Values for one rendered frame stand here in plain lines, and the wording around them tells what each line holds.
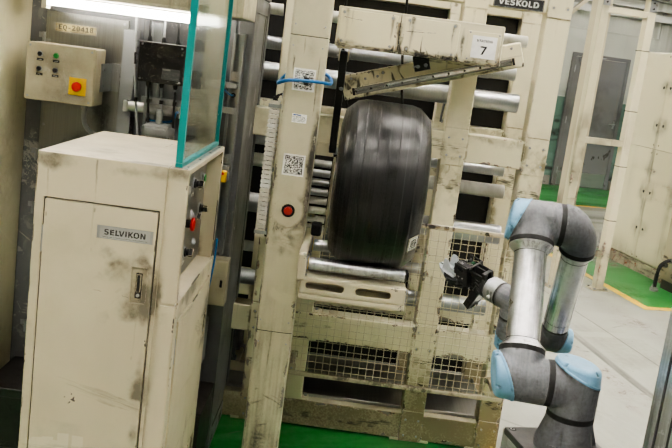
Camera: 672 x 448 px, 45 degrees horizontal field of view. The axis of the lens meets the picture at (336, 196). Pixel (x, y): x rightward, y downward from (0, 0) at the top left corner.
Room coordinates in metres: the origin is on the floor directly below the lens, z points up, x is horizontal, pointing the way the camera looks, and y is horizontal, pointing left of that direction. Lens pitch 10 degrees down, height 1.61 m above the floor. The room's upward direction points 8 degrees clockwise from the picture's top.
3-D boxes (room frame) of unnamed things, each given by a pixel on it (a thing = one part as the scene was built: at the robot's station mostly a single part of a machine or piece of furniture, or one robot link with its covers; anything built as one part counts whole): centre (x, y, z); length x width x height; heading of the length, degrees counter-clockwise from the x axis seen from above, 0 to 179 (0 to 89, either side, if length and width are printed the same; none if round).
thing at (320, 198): (3.22, 0.12, 1.05); 0.20 x 0.15 x 0.30; 90
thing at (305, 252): (2.83, 0.08, 0.90); 0.40 x 0.03 x 0.10; 0
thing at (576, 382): (1.92, -0.64, 0.88); 0.13 x 0.12 x 0.14; 84
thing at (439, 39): (3.13, -0.23, 1.71); 0.61 x 0.25 x 0.15; 90
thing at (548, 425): (1.92, -0.65, 0.77); 0.15 x 0.15 x 0.10
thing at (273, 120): (2.79, 0.24, 1.19); 0.05 x 0.04 x 0.48; 0
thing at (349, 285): (2.69, -0.10, 0.83); 0.36 x 0.09 x 0.06; 90
